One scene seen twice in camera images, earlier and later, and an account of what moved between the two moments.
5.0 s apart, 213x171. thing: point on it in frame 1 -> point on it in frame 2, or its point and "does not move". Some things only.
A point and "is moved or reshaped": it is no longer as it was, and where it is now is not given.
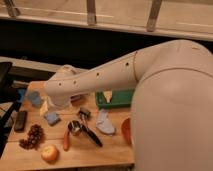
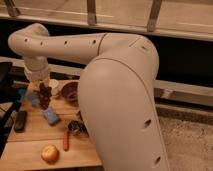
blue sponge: [52, 118] does not move
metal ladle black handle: [75, 127] does not move
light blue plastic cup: [35, 98] does not move
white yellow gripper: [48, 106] -> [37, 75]
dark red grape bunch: [35, 138] is moved or reshaped
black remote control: [20, 120] does not move
